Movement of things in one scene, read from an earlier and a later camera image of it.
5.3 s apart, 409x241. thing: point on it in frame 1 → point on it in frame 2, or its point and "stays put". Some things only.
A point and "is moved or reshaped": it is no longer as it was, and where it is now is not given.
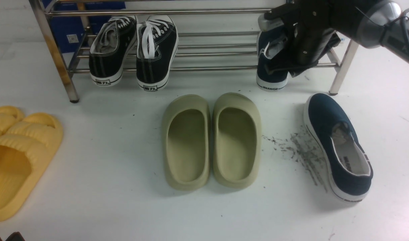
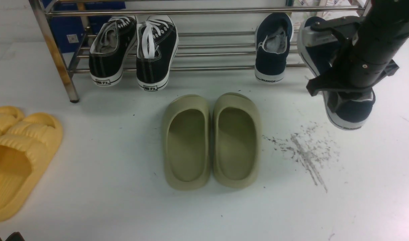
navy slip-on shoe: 270,44 is moved or reshaped
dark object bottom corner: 16,236 stays put
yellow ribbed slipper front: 17,156 stays put
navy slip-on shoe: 346,160 → 347,110
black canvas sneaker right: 157,45 stays put
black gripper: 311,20 → 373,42
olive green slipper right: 236,132 stays put
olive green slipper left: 186,135 stays put
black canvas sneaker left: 108,49 stays put
